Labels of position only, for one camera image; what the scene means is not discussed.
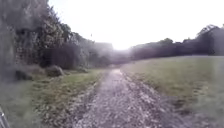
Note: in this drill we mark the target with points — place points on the leaf-strewn gravel path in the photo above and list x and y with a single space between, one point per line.
116 100

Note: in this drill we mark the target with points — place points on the round bush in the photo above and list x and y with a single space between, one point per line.
54 71

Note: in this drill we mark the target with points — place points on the row of trees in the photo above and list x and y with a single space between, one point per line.
173 50

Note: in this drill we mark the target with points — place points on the grass field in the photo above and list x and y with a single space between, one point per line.
180 76
50 96

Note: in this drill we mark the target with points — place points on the dense wood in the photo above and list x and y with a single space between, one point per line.
40 40

